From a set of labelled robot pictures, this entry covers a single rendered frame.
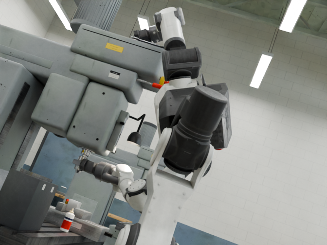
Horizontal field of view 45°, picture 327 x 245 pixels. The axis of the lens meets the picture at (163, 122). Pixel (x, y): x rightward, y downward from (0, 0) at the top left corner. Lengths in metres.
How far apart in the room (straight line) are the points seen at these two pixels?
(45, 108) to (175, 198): 0.93
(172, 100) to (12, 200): 0.67
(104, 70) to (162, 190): 0.86
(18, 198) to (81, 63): 0.79
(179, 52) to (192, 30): 7.94
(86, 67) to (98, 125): 0.30
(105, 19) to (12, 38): 0.48
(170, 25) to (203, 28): 7.86
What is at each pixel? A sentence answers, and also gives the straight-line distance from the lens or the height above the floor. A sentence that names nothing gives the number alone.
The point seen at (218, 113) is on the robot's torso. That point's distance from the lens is 1.23.
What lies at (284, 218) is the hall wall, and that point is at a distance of 8.59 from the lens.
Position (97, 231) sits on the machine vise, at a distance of 2.01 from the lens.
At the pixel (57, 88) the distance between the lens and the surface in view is 1.99.
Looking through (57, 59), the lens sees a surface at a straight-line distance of 2.06.
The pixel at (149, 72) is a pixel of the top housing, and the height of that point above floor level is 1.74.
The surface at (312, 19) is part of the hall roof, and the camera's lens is 9.38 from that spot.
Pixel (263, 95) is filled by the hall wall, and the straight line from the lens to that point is 9.01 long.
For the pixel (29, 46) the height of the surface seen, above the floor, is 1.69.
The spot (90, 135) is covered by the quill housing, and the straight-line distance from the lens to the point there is 1.89.
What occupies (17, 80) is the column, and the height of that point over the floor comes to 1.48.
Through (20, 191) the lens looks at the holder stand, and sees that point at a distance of 1.49.
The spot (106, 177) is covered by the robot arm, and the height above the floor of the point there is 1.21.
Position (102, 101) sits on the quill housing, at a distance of 1.93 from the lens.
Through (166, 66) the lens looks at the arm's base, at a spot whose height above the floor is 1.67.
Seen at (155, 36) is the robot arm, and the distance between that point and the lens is 2.07.
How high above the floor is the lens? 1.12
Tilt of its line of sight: 13 degrees up
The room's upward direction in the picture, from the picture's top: 21 degrees clockwise
